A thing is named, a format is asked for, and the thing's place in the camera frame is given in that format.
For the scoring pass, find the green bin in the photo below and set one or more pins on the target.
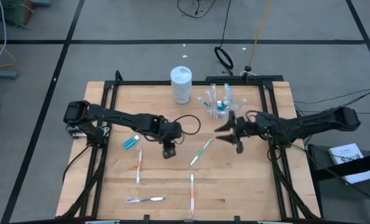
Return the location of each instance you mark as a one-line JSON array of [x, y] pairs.
[[13, 12]]

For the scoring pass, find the black aluminium table frame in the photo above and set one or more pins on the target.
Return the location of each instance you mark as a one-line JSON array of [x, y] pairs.
[[187, 83]]

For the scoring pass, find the black side cart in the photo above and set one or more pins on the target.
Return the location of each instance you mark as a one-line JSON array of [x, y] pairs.
[[334, 171]]

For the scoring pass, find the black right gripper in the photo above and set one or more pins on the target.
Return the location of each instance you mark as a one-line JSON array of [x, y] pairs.
[[250, 127]]

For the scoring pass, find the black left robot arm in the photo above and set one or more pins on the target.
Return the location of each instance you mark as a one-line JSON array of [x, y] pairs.
[[122, 119]]

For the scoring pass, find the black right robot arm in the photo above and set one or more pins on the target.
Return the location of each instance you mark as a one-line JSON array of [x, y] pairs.
[[312, 123]]

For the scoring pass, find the grey-blue floor bar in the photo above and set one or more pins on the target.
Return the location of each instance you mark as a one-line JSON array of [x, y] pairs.
[[1, 74]]

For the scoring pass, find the white booklet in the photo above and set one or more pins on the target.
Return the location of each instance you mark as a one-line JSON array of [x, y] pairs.
[[346, 155]]

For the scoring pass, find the clear plastic container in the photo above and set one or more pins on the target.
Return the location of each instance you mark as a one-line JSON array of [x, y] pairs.
[[214, 114]]

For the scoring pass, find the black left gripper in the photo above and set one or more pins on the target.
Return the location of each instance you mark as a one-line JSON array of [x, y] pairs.
[[169, 132]]

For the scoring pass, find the orange wrapped toothbrush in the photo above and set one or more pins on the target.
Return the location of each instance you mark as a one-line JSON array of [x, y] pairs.
[[138, 165], [191, 194]]

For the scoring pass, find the white wipes canister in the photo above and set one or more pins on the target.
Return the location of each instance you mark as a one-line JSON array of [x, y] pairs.
[[181, 84]]

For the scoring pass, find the black mounting bar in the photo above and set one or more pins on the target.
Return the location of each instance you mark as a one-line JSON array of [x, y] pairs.
[[228, 77]]

